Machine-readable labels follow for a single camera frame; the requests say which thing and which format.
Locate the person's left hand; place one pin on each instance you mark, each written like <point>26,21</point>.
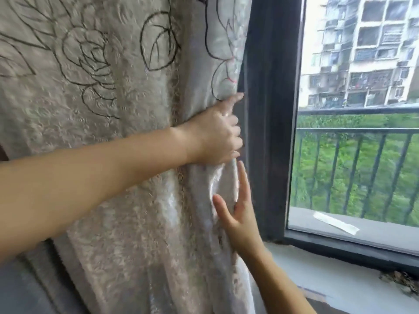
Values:
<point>209,134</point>

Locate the person's right hand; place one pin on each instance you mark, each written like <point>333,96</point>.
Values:
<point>240,225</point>

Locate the person's right thumb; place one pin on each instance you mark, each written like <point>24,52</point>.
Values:
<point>223,208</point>

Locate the person's left thumb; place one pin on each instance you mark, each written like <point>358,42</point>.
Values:
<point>230,101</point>

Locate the cream embroidered floral curtain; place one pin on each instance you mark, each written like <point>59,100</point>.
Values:
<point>114,78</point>

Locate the person's right forearm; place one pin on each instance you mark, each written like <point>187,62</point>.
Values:
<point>278,284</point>

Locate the person's left forearm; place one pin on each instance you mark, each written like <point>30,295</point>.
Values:
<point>91,186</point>

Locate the white paper strip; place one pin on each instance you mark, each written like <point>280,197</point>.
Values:
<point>335,222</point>

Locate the green trees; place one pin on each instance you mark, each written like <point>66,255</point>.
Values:
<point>330,160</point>

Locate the white window sill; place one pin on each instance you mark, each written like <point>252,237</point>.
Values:
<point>334,277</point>

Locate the black metal balcony railing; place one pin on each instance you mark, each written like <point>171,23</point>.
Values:
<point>360,130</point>

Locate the grey apartment building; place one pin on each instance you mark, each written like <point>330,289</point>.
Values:
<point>363,52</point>

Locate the grey balcony ledge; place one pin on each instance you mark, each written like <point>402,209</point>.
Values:
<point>383,235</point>

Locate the pile of dry debris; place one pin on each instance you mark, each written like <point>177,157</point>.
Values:
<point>401,281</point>

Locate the grey curtain lining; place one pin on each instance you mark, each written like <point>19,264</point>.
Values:
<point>36,284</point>

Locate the dark window frame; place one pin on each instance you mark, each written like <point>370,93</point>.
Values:
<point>268,94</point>

